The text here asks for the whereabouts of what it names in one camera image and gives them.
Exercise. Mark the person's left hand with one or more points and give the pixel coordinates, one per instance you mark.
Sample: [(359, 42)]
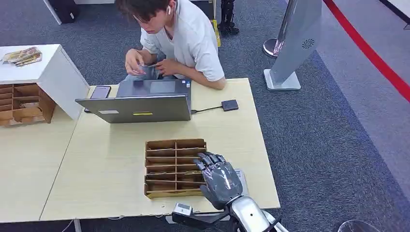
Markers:
[(168, 67)]

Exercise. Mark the white earbud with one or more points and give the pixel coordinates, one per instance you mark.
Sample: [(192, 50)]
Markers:
[(168, 10)]

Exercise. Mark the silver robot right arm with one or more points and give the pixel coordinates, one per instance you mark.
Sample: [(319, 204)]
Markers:
[(250, 216)]

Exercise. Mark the black adapter box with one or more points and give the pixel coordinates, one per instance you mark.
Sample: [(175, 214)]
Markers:
[(230, 105)]

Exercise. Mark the red barrier belt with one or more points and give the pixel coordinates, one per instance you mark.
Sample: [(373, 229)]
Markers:
[(368, 52)]

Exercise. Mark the person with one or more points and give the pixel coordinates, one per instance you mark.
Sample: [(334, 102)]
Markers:
[(192, 41)]

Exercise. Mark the person's right hand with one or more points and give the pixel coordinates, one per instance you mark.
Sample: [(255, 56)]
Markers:
[(134, 64)]

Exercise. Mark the yellow chair frame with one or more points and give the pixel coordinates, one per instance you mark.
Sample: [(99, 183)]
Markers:
[(216, 33)]

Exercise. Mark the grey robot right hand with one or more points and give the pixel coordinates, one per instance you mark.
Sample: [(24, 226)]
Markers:
[(221, 182)]

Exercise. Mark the black smartphone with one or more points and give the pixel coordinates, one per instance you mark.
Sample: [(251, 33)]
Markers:
[(100, 92)]

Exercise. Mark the black bag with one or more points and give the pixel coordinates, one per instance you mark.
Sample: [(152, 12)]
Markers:
[(65, 11)]

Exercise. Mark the wooden card box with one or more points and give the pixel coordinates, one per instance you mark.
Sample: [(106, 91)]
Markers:
[(173, 193)]

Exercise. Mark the chrome stanchion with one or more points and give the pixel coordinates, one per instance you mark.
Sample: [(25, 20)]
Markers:
[(271, 48)]

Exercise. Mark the clear plastic dome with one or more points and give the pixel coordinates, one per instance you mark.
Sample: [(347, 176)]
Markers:
[(357, 226)]

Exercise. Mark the grey kiosk stand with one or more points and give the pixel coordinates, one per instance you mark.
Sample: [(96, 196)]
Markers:
[(298, 41)]

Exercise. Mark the white cabinet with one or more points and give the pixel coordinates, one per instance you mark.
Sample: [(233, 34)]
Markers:
[(61, 80)]

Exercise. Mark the white frame leg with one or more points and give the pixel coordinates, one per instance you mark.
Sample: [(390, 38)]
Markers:
[(52, 11)]

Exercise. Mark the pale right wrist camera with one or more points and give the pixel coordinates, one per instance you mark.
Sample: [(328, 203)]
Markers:
[(182, 209)]

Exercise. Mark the wooden compartment box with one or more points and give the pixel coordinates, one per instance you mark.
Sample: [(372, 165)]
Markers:
[(29, 112)]

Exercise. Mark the white desk leg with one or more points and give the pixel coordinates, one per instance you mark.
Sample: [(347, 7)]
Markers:
[(77, 225)]

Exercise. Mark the stack of printed cards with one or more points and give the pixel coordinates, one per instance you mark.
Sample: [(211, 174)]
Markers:
[(23, 56)]

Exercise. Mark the grey laptop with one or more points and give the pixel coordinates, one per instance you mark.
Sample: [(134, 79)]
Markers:
[(144, 109)]

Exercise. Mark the white flat device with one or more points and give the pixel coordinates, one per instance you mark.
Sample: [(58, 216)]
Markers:
[(242, 182)]

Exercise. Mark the black robot legs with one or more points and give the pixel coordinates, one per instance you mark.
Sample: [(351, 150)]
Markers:
[(228, 19)]

